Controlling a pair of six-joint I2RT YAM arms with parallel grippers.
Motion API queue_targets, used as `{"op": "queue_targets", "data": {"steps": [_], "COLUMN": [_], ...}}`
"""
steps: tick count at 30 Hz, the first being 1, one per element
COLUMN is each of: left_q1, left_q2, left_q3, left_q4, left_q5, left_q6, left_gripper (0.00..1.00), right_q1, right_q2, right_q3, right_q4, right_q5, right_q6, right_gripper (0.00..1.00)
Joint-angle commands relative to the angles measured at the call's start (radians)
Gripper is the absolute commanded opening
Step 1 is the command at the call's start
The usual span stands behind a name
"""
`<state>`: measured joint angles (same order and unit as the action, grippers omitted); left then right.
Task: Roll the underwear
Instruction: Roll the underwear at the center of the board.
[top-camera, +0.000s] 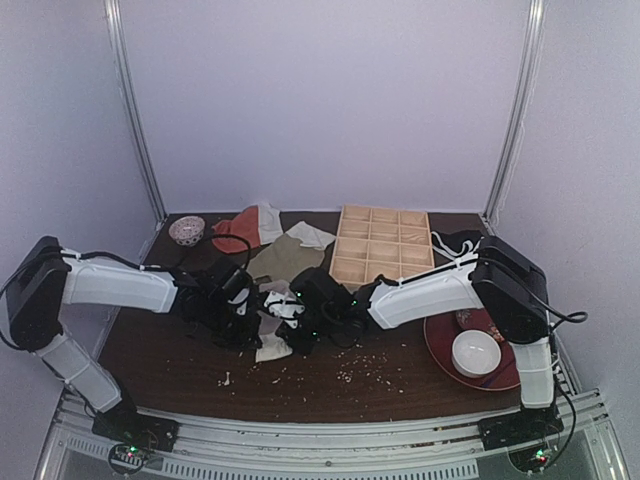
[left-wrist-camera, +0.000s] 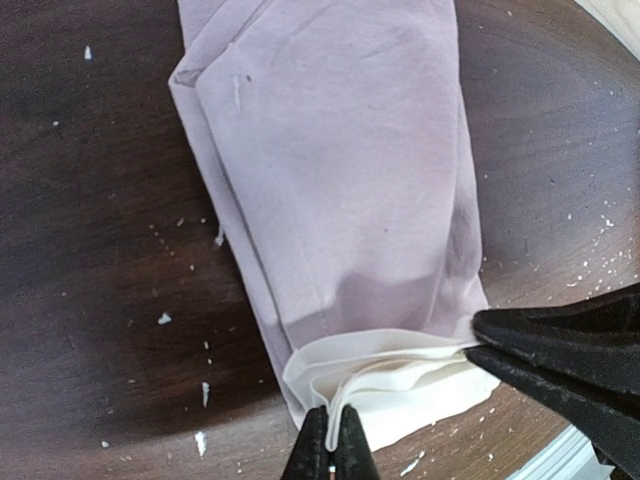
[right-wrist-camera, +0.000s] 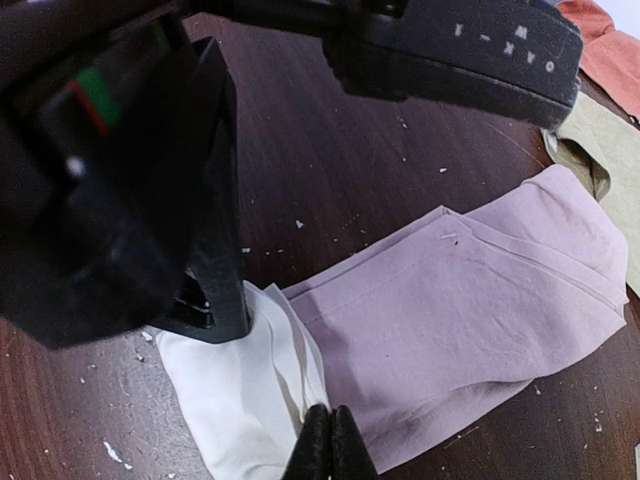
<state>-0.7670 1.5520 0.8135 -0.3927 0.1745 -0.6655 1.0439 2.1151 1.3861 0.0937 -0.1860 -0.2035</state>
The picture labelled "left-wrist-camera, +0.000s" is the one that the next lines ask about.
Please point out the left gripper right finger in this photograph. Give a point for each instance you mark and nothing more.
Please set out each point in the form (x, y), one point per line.
(352, 458)

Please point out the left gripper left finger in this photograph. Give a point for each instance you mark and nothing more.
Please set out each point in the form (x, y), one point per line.
(309, 459)

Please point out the mauve and cream underwear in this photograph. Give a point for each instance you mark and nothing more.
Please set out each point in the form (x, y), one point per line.
(333, 140)

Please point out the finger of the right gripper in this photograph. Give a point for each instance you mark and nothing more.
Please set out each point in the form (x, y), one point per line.
(593, 339)
(610, 420)

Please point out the front aluminium rail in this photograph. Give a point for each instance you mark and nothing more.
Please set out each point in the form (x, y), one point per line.
(570, 456)

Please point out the wooden compartment tray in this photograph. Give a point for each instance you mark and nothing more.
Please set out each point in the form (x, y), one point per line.
(620, 17)

